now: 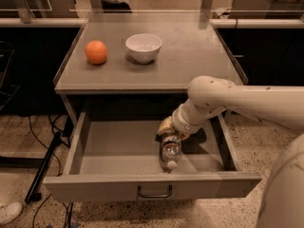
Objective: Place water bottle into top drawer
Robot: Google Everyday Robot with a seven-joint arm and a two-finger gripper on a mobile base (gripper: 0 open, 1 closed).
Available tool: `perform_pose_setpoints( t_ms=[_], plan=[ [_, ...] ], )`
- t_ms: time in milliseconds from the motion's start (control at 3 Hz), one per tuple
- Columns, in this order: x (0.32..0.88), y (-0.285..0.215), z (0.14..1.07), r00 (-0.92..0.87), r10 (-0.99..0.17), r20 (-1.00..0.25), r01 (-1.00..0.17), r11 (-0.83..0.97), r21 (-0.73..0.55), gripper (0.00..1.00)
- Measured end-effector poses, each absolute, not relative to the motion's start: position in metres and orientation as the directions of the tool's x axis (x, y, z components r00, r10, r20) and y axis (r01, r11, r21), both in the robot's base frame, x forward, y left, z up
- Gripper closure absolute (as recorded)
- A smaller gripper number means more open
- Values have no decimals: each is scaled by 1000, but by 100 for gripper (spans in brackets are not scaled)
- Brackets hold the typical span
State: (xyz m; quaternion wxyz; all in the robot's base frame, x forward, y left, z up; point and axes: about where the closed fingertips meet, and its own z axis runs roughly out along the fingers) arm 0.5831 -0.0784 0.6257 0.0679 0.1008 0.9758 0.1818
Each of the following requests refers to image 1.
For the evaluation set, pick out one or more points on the orange fruit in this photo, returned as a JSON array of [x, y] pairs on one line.
[[96, 52]]

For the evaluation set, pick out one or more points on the white horizontal rail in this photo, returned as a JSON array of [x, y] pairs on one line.
[[217, 23]]

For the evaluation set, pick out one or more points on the black metal drawer handle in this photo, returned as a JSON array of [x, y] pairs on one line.
[[149, 193]]

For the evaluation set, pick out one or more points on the clear plastic water bottle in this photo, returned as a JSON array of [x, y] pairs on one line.
[[170, 150]]

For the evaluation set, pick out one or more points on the white ceramic bowl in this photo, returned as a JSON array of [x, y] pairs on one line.
[[143, 47]]

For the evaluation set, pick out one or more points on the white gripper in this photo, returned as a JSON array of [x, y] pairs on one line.
[[180, 124]]

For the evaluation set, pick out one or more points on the open grey top drawer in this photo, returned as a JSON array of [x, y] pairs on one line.
[[108, 160]]

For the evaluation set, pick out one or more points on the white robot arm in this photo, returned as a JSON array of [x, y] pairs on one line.
[[282, 204]]

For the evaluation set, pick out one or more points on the grey cabinet with top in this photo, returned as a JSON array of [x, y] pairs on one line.
[[190, 48]]

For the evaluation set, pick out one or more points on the white shoe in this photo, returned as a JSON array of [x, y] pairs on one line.
[[10, 212]]

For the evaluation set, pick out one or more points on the black pole on floor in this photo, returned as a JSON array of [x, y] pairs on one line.
[[33, 194]]

